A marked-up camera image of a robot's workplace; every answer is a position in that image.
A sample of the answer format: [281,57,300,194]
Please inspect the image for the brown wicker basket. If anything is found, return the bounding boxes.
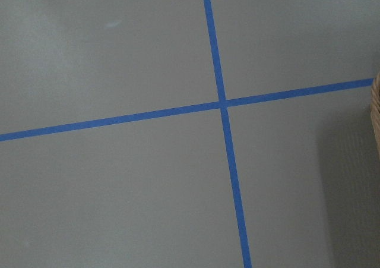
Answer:
[370,74,380,154]

